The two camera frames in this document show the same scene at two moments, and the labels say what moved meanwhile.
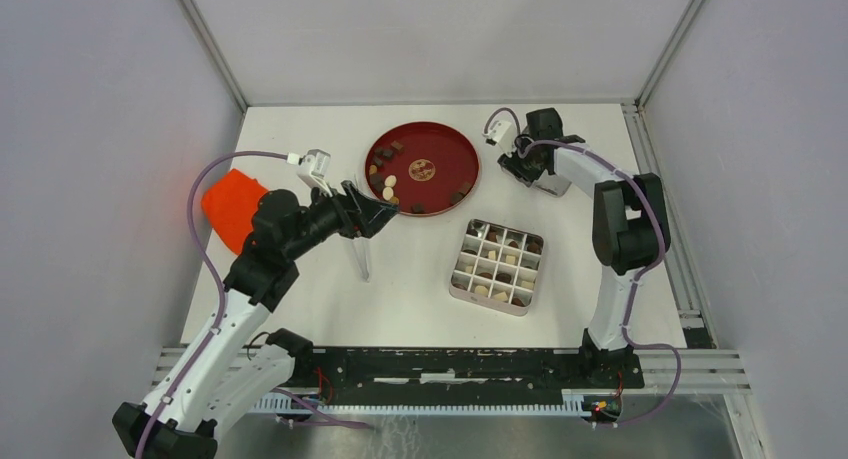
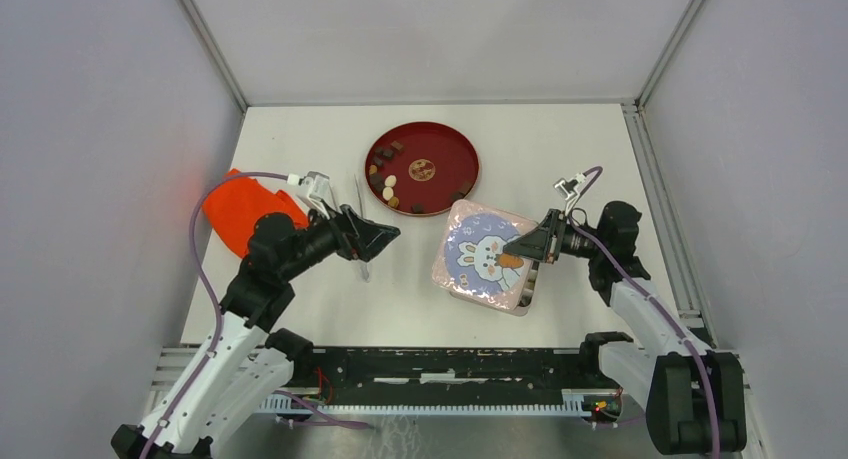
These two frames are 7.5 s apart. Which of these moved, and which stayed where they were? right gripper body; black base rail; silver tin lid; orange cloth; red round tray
Moved: silver tin lid; right gripper body
Stayed: orange cloth; red round tray; black base rail
